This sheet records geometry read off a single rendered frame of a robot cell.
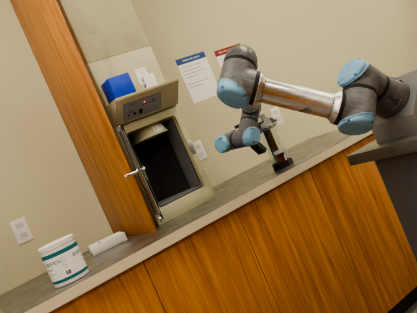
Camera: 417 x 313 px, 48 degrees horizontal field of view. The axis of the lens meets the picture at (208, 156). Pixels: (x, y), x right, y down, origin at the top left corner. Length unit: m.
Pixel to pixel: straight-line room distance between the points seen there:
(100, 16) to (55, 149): 0.69
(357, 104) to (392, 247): 1.11
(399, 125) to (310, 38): 1.80
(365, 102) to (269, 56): 1.63
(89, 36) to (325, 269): 1.47
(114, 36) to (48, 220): 0.92
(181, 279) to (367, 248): 0.99
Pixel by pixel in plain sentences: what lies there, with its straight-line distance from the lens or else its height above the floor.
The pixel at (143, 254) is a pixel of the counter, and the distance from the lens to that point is 1.75.
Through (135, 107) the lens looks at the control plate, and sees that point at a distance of 2.07.
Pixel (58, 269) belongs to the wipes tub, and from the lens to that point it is 1.74.
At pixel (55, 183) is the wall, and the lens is 2.43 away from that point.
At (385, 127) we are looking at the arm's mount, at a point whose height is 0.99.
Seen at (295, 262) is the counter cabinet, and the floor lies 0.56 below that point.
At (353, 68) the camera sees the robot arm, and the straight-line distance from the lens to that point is 1.71.
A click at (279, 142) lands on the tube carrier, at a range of 2.23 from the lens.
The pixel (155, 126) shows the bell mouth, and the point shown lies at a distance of 2.19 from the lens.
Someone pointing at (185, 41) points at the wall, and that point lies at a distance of 2.89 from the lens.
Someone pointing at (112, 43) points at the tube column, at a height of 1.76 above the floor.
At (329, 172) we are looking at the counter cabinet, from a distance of 2.31.
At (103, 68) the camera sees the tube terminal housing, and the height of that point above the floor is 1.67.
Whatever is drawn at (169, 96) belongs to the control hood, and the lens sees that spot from 2.15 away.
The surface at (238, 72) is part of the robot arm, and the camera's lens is 1.59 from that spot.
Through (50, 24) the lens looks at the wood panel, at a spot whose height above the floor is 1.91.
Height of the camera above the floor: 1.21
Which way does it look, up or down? 2 degrees down
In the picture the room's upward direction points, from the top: 23 degrees counter-clockwise
